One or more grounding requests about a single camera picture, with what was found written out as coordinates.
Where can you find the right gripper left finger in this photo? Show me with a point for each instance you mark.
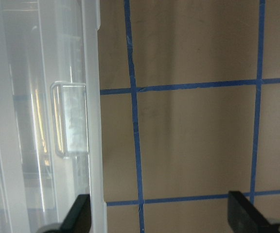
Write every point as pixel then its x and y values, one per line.
pixel 77 220

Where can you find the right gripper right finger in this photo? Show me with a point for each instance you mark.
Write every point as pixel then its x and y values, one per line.
pixel 243 217

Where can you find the clear plastic box lid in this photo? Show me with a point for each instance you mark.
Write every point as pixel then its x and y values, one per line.
pixel 50 114

